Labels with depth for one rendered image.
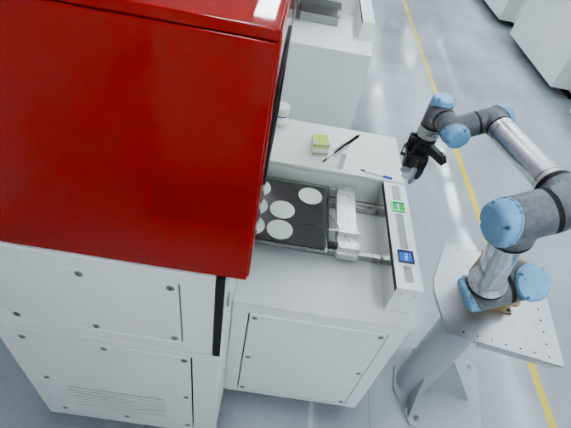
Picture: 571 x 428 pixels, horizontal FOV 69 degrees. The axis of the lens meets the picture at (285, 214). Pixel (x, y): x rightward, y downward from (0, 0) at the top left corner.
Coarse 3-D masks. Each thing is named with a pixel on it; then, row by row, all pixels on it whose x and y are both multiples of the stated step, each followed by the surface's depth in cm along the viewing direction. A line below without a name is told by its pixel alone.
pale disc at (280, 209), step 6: (276, 204) 166; (282, 204) 166; (288, 204) 167; (270, 210) 163; (276, 210) 163; (282, 210) 164; (288, 210) 164; (294, 210) 165; (276, 216) 161; (282, 216) 162; (288, 216) 162
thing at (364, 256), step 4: (260, 244) 160; (288, 248) 160; (312, 252) 161; (316, 252) 161; (328, 252) 160; (332, 252) 160; (360, 252) 161; (364, 252) 161; (360, 256) 160; (364, 256) 160; (368, 256) 160; (372, 256) 160; (376, 256) 161; (360, 260) 162; (364, 260) 162; (368, 260) 161; (372, 260) 161; (376, 260) 161
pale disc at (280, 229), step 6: (270, 222) 158; (276, 222) 159; (282, 222) 159; (270, 228) 156; (276, 228) 156; (282, 228) 157; (288, 228) 157; (270, 234) 154; (276, 234) 154; (282, 234) 155; (288, 234) 155
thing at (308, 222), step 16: (272, 192) 170; (288, 192) 172; (320, 192) 175; (304, 208) 167; (320, 208) 168; (304, 224) 160; (320, 224) 161; (272, 240) 152; (288, 240) 153; (304, 240) 154; (320, 240) 155
